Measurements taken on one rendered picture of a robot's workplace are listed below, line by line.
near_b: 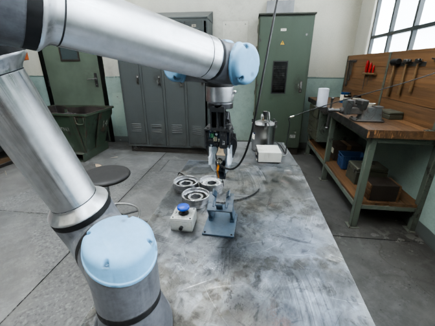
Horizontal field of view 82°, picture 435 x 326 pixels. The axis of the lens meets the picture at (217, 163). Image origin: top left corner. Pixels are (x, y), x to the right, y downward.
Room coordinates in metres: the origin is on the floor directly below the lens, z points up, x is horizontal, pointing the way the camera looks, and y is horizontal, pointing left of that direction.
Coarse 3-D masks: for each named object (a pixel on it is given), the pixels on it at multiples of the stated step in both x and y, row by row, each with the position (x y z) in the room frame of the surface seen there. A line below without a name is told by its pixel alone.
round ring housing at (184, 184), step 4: (184, 176) 0.99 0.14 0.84; (188, 176) 0.99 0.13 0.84; (192, 176) 0.99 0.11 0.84; (176, 180) 0.97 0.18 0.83; (184, 180) 0.97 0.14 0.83; (188, 180) 0.97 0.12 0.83; (196, 180) 0.97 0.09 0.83; (176, 184) 0.91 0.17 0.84; (180, 184) 0.93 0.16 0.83; (184, 184) 0.96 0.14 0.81; (188, 184) 0.96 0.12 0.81; (192, 184) 0.91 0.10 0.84; (196, 184) 0.92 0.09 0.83; (176, 188) 0.91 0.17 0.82; (180, 188) 0.90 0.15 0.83; (184, 188) 0.89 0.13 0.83; (188, 188) 0.90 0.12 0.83; (180, 192) 0.90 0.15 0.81
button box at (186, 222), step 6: (174, 210) 0.71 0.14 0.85; (192, 210) 0.71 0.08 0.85; (174, 216) 0.67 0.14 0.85; (180, 216) 0.67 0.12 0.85; (186, 216) 0.67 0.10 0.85; (192, 216) 0.67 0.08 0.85; (174, 222) 0.66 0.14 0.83; (180, 222) 0.66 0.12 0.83; (186, 222) 0.66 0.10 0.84; (192, 222) 0.66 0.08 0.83; (174, 228) 0.66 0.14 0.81; (180, 228) 0.65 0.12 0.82; (186, 228) 0.66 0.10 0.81; (192, 228) 0.66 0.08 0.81
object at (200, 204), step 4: (192, 188) 0.88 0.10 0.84; (196, 188) 0.88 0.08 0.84; (200, 188) 0.88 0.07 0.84; (184, 192) 0.85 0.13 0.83; (188, 192) 0.86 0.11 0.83; (204, 192) 0.86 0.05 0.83; (208, 192) 0.84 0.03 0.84; (188, 196) 0.83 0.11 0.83; (192, 196) 0.85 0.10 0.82; (196, 196) 0.85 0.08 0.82; (200, 196) 0.84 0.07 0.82; (208, 196) 0.82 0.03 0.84; (184, 200) 0.79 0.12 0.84; (188, 200) 0.78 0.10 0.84; (196, 200) 0.80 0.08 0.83; (200, 200) 0.78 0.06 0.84; (204, 200) 0.79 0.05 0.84; (188, 204) 0.78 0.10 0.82; (192, 204) 0.78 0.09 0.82; (196, 204) 0.78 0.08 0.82; (200, 204) 0.78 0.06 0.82; (204, 204) 0.79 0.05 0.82; (196, 208) 0.79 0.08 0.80; (200, 208) 0.79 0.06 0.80
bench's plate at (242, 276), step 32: (192, 160) 1.29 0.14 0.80; (224, 192) 0.92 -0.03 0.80; (288, 192) 0.92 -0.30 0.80; (160, 224) 0.69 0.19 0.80; (256, 224) 0.69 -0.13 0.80; (288, 224) 0.69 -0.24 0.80; (320, 224) 0.69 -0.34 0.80; (160, 256) 0.55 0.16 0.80; (192, 256) 0.55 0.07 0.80; (224, 256) 0.55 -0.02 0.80; (256, 256) 0.55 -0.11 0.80; (288, 256) 0.55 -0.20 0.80; (320, 256) 0.55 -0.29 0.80; (192, 288) 0.44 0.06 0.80; (224, 288) 0.44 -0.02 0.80; (256, 288) 0.44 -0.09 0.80; (288, 288) 0.44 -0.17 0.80; (320, 288) 0.44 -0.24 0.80; (352, 288) 0.44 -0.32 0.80; (192, 320) 0.36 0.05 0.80; (224, 320) 0.36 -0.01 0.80; (256, 320) 0.36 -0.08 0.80; (288, 320) 0.36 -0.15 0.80; (320, 320) 0.36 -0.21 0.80; (352, 320) 0.36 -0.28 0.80
